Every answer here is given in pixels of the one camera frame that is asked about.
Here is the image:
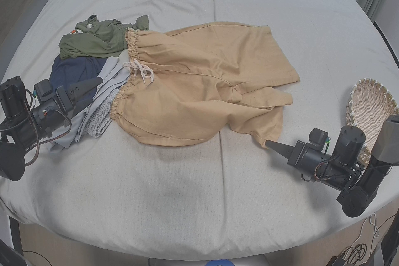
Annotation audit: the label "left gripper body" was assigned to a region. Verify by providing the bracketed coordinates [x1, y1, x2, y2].
[31, 85, 77, 139]

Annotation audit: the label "tan shorts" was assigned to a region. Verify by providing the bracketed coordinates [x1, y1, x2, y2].
[109, 21, 301, 147]

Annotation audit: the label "grey shorts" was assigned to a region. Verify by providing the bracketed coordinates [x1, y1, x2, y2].
[47, 50, 130, 153]

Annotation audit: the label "green garment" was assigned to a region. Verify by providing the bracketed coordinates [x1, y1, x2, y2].
[59, 14, 150, 60]

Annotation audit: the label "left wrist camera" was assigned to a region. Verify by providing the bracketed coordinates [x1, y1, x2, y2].
[33, 79, 55, 101]

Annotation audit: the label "dark blue garment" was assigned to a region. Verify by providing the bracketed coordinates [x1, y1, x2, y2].
[50, 57, 105, 94]

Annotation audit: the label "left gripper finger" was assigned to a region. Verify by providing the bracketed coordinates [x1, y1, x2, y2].
[69, 77, 104, 103]
[69, 96, 96, 119]

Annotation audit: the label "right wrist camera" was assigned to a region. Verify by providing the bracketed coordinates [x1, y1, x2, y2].
[309, 128, 330, 147]

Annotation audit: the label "black cable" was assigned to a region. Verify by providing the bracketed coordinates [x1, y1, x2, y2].
[330, 243, 368, 266]
[23, 109, 73, 167]

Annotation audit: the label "round woven basket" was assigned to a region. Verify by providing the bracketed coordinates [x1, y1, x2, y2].
[345, 77, 399, 165]

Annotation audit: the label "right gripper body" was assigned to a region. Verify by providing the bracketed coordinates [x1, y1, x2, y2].
[286, 140, 332, 172]

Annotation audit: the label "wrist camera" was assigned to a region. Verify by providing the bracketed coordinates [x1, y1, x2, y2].
[309, 128, 330, 147]
[33, 79, 55, 101]

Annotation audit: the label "thin white cable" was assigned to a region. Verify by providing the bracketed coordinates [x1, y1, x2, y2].
[351, 213, 380, 256]

